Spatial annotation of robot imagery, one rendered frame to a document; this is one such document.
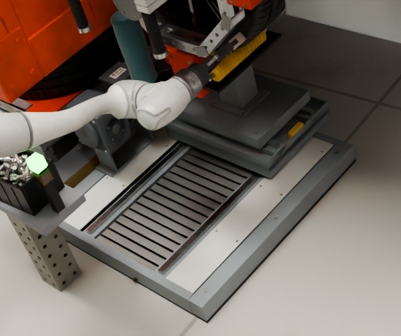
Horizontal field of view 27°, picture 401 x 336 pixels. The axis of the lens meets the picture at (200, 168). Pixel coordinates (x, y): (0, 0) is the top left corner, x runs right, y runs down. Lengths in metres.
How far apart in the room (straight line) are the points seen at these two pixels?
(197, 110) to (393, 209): 0.78
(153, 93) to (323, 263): 0.80
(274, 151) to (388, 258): 0.54
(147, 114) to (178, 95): 0.11
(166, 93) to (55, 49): 0.68
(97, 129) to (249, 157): 0.53
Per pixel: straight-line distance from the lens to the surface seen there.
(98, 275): 2.91
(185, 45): 2.70
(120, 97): 2.47
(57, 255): 2.83
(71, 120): 2.21
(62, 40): 2.96
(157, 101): 2.37
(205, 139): 3.02
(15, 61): 2.86
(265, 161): 2.85
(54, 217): 2.49
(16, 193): 2.50
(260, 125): 2.91
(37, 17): 2.90
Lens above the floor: 2.05
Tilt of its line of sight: 41 degrees down
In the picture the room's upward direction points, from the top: 18 degrees counter-clockwise
